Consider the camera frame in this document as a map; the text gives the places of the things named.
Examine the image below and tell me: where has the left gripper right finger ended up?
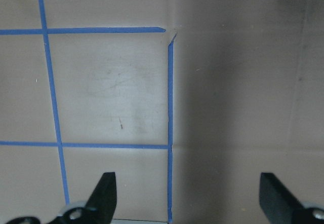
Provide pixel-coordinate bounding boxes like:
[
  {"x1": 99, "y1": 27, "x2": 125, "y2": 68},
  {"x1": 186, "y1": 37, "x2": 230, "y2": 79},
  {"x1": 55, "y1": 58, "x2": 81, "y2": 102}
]
[{"x1": 259, "y1": 172, "x2": 323, "y2": 224}]

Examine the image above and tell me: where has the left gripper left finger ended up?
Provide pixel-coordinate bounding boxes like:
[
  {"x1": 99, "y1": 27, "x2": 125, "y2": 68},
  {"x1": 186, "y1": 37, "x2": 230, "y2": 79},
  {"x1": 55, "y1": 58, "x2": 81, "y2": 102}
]
[{"x1": 5, "y1": 172, "x2": 117, "y2": 224}]

